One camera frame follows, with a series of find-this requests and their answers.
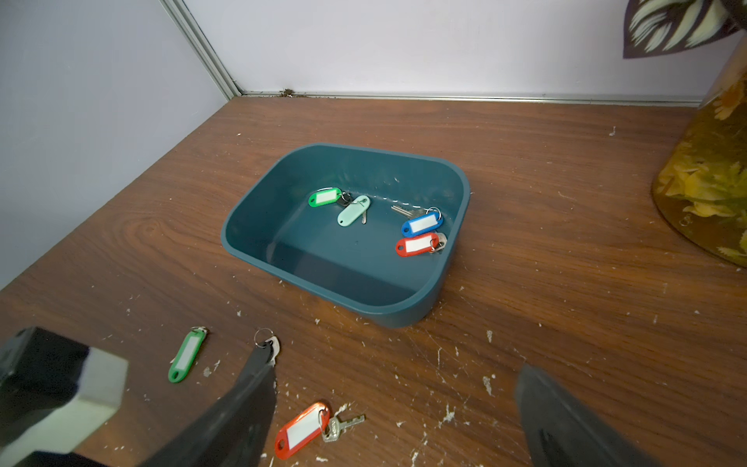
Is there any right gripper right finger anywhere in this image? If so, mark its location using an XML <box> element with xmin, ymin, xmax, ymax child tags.
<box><xmin>515</xmin><ymin>364</ymin><xmax>661</xmax><ymax>466</ymax></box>

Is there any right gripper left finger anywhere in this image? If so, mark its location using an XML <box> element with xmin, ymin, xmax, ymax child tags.
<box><xmin>143</xmin><ymin>348</ymin><xmax>277</xmax><ymax>466</ymax></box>

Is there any red tag key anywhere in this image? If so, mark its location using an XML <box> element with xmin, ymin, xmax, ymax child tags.
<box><xmin>396</xmin><ymin>232</ymin><xmax>447</xmax><ymax>257</ymax></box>
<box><xmin>274</xmin><ymin>401</ymin><xmax>367</xmax><ymax>460</ymax></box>

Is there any black fob key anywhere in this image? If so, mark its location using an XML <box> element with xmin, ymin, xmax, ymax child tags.
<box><xmin>253</xmin><ymin>327</ymin><xmax>281</xmax><ymax>366</ymax></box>

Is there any teal plastic storage box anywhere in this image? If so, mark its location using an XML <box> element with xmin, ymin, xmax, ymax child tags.
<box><xmin>221</xmin><ymin>143</ymin><xmax>471</xmax><ymax>328</ymax></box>

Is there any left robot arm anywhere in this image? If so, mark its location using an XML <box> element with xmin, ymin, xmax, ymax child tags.
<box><xmin>1</xmin><ymin>327</ymin><xmax>128</xmax><ymax>466</ymax></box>

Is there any blue tag key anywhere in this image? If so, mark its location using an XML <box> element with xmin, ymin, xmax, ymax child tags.
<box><xmin>391</xmin><ymin>205</ymin><xmax>444</xmax><ymax>239</ymax></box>

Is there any mint green tag key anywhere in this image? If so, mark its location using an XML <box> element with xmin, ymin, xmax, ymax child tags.
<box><xmin>338</xmin><ymin>195</ymin><xmax>371</xmax><ymax>227</ymax></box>

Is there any potted plant in yellow vase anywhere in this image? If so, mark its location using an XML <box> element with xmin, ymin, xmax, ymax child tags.
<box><xmin>624</xmin><ymin>1</ymin><xmax>746</xmax><ymax>267</ymax></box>

